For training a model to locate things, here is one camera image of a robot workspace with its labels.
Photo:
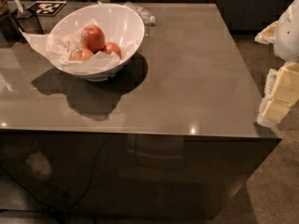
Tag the clear plastic water bottle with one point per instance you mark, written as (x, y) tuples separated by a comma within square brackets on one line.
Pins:
[(145, 15)]

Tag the dark container with white utensil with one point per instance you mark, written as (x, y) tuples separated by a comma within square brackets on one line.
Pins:
[(26, 20)]

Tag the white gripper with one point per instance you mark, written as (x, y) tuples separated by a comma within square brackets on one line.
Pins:
[(288, 34)]

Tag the black fiducial marker card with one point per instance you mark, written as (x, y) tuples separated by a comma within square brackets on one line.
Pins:
[(47, 8)]

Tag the red apple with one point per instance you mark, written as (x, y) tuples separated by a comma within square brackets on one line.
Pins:
[(80, 54), (111, 47), (93, 38)]

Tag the white crumpled paper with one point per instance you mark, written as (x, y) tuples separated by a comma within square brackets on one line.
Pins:
[(64, 38)]

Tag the white bowl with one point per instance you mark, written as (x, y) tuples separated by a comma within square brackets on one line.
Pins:
[(101, 13)]

